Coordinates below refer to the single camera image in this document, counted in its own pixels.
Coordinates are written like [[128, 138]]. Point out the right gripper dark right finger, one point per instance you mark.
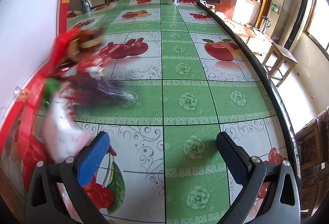
[[236, 158]]

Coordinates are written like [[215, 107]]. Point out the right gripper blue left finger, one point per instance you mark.
[[90, 157]]

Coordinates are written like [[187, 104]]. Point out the pink Lotso bear snack packet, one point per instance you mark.
[[59, 134]]

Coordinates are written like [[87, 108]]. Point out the green fruit pattern tablecloth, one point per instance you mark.
[[162, 81]]

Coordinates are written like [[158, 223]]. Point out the small wooden stool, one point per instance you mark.
[[283, 55]]

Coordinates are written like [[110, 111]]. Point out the steel kettle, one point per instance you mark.
[[265, 24]]

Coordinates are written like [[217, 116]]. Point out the grey metal flashlight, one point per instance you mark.
[[85, 6]]

